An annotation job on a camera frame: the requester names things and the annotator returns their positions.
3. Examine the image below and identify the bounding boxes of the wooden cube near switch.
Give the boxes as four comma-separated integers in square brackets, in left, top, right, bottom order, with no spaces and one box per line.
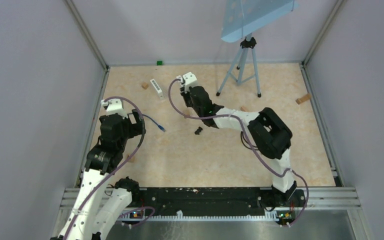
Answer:
[141,82,149,90]

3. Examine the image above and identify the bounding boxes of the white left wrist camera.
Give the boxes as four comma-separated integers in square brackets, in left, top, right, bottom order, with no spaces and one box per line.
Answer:
[100,98,128,119]

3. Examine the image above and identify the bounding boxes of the light blue tripod stand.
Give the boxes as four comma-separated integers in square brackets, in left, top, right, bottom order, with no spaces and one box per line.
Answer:
[216,0,299,98]

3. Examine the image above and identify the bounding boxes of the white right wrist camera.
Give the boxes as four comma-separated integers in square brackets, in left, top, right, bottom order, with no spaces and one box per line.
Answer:
[176,71,199,93]

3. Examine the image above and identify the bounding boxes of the blue ethernet cable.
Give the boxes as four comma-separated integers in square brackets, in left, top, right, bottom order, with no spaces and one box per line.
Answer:
[128,112,167,133]

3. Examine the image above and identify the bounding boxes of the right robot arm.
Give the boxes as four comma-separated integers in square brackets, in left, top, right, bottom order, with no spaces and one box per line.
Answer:
[180,86,297,206]

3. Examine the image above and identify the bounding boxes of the long white network switch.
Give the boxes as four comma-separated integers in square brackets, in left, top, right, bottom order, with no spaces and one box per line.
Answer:
[150,78,165,100]

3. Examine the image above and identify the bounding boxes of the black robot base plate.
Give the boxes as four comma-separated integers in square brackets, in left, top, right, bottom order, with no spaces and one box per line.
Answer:
[128,187,305,217]

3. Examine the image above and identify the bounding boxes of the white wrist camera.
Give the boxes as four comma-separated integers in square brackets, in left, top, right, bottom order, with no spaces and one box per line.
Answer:
[176,71,199,93]
[100,98,128,119]

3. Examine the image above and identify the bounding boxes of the curved wooden block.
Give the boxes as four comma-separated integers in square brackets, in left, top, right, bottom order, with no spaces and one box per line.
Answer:
[295,93,312,105]

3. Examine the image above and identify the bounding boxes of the wooden block near left arm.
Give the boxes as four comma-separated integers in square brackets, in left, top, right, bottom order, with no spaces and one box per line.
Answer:
[126,154,135,163]

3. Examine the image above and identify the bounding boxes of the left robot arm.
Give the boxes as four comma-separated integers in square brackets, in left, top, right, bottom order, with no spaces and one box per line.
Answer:
[54,109,146,240]

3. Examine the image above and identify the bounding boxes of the small black rubber part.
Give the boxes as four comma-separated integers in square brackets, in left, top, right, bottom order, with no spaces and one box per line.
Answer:
[194,126,203,135]

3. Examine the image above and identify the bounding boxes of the black ethernet cable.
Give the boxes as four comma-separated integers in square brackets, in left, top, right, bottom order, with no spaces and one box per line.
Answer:
[240,131,259,152]

